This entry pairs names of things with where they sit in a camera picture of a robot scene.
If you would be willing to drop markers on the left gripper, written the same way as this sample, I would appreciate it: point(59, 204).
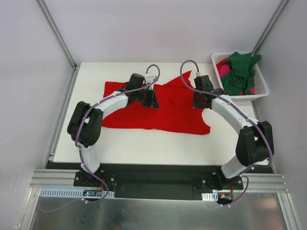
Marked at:
point(152, 98)

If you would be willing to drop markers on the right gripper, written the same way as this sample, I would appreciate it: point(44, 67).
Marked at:
point(198, 100)

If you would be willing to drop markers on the red t-shirt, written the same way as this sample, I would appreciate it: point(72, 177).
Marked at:
point(175, 112)

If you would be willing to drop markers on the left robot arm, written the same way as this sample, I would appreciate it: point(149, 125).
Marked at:
point(85, 124)

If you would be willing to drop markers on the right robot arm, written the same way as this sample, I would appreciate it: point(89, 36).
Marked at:
point(255, 139)

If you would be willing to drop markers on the pink garment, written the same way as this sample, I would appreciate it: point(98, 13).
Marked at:
point(223, 68)

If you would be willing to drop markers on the green t-shirt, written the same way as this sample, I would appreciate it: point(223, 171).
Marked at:
point(240, 78)

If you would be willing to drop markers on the white plastic basket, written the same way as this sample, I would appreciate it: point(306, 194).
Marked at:
point(261, 89)

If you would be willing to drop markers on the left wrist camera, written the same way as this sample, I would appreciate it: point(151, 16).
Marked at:
point(151, 79)

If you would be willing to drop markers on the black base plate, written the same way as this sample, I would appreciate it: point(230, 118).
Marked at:
point(149, 181)

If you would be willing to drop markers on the left aluminium frame post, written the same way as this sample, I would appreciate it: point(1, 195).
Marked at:
point(56, 32)

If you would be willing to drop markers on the aluminium frame post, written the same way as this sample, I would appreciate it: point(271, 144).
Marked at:
point(56, 32)
point(270, 25)

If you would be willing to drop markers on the right aluminium frame post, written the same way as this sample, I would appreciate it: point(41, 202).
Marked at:
point(270, 25)

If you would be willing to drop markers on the right white cable duct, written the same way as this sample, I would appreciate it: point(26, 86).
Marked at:
point(210, 196)

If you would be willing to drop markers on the white cable duct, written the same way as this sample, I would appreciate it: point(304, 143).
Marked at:
point(75, 193)
point(210, 196)

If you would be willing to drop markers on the left white cable duct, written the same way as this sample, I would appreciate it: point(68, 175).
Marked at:
point(75, 193)

